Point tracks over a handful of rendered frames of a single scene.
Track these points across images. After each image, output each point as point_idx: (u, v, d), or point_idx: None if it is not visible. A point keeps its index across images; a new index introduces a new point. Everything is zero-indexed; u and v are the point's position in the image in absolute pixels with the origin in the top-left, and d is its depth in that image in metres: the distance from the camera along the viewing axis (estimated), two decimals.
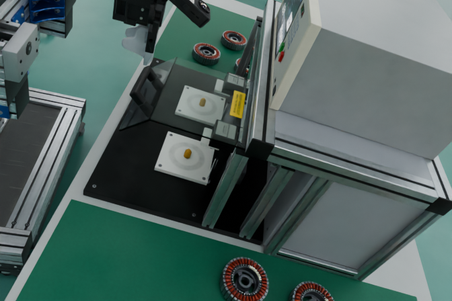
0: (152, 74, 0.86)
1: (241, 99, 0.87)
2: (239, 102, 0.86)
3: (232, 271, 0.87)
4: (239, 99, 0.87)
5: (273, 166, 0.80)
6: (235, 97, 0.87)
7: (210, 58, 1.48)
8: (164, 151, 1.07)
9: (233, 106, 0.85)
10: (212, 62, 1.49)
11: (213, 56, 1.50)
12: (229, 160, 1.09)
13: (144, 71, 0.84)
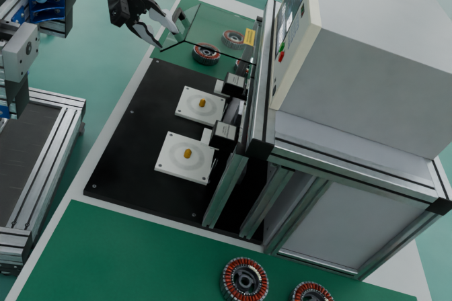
0: (182, 14, 1.11)
1: (252, 34, 1.11)
2: (251, 35, 1.11)
3: (232, 271, 0.87)
4: (250, 33, 1.11)
5: (273, 166, 0.80)
6: (247, 32, 1.11)
7: (210, 58, 1.48)
8: (164, 151, 1.07)
9: (246, 37, 1.09)
10: (212, 62, 1.49)
11: (213, 56, 1.50)
12: (229, 160, 1.09)
13: (177, 11, 1.09)
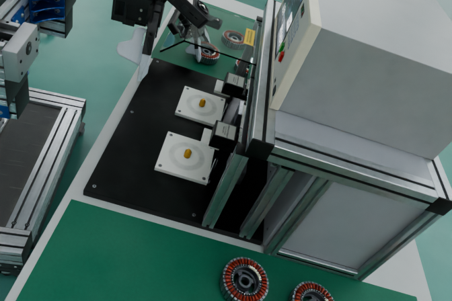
0: (182, 14, 1.11)
1: (252, 34, 1.11)
2: (251, 35, 1.11)
3: (232, 271, 0.87)
4: (250, 33, 1.11)
5: (273, 166, 0.80)
6: (247, 32, 1.11)
7: (210, 58, 1.48)
8: (164, 151, 1.07)
9: (246, 37, 1.09)
10: (211, 62, 1.49)
11: (212, 55, 1.50)
12: (229, 160, 1.09)
13: (177, 11, 1.09)
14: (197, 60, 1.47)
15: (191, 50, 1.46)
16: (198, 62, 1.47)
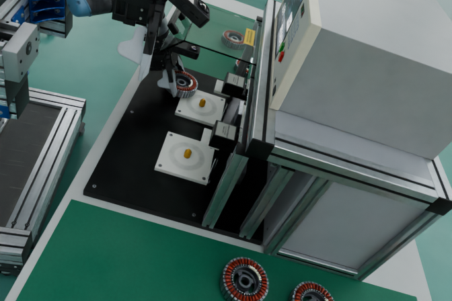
0: (182, 14, 1.11)
1: (252, 34, 1.11)
2: (251, 35, 1.11)
3: (232, 271, 0.87)
4: (250, 33, 1.11)
5: (273, 166, 0.80)
6: (247, 32, 1.11)
7: (187, 91, 1.24)
8: (164, 151, 1.07)
9: (246, 37, 1.09)
10: (189, 95, 1.26)
11: (190, 87, 1.26)
12: (229, 160, 1.09)
13: (177, 11, 1.09)
14: (172, 95, 1.23)
15: (164, 83, 1.21)
16: (173, 97, 1.23)
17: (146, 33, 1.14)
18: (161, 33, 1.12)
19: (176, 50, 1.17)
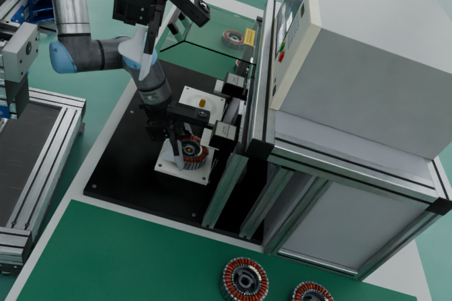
0: (182, 14, 1.11)
1: (252, 34, 1.11)
2: (251, 35, 1.11)
3: (232, 271, 0.87)
4: (250, 33, 1.11)
5: (273, 166, 0.80)
6: (247, 32, 1.11)
7: (196, 162, 1.03)
8: (164, 151, 1.07)
9: (246, 37, 1.09)
10: (198, 165, 1.05)
11: (199, 156, 1.05)
12: (229, 160, 1.09)
13: (177, 11, 1.09)
14: (179, 169, 1.02)
15: (169, 156, 1.01)
16: (180, 170, 1.03)
17: (144, 101, 0.94)
18: (161, 101, 0.92)
19: (181, 119, 0.96)
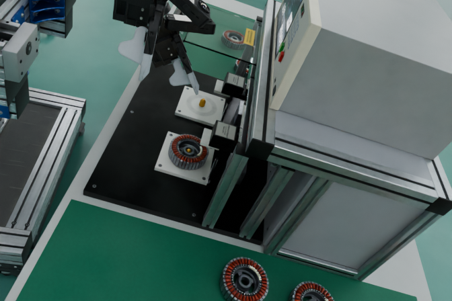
0: (182, 14, 1.11)
1: (252, 34, 1.11)
2: (251, 35, 1.11)
3: (232, 271, 0.87)
4: (250, 33, 1.11)
5: (273, 166, 0.80)
6: (247, 32, 1.11)
7: (195, 162, 1.03)
8: (164, 151, 1.07)
9: (246, 37, 1.09)
10: (198, 165, 1.05)
11: (198, 156, 1.05)
12: (229, 160, 1.09)
13: (177, 11, 1.09)
14: (194, 92, 0.88)
15: (179, 78, 0.86)
16: (196, 94, 0.88)
17: None
18: None
19: (186, 27, 0.84)
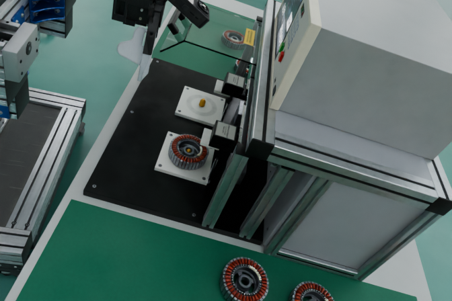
0: (182, 14, 1.11)
1: (252, 34, 1.11)
2: (251, 35, 1.11)
3: (232, 271, 0.87)
4: (250, 33, 1.11)
5: (273, 166, 0.80)
6: (247, 32, 1.11)
7: (195, 162, 1.03)
8: (164, 151, 1.07)
9: (246, 37, 1.09)
10: (198, 165, 1.05)
11: (198, 156, 1.05)
12: (229, 160, 1.09)
13: (177, 11, 1.09)
14: None
15: None
16: None
17: None
18: None
19: None
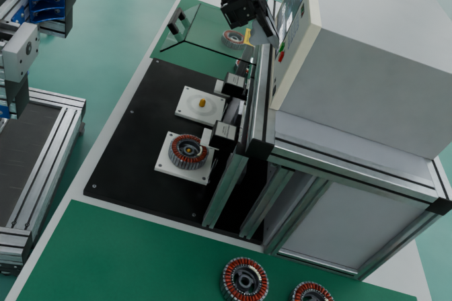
0: (182, 14, 1.11)
1: None
2: (251, 35, 1.11)
3: (232, 271, 0.87)
4: (250, 33, 1.11)
5: (273, 166, 0.80)
6: (247, 32, 1.11)
7: (195, 162, 1.03)
8: (164, 151, 1.07)
9: (246, 37, 1.09)
10: (198, 165, 1.05)
11: (198, 156, 1.05)
12: (229, 160, 1.09)
13: (177, 11, 1.09)
14: None
15: None
16: None
17: None
18: None
19: None
